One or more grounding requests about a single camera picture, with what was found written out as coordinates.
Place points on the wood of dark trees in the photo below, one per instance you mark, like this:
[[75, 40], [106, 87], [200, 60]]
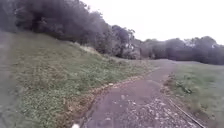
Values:
[[83, 26]]

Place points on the grey asphalt path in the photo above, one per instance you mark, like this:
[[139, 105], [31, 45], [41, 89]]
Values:
[[140, 106]]

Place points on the grassy slope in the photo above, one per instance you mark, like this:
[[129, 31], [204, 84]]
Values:
[[50, 76]]

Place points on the robot's own part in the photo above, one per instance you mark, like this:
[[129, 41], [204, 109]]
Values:
[[75, 126]]

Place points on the flat grass field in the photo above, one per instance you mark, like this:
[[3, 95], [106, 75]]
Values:
[[203, 83]]

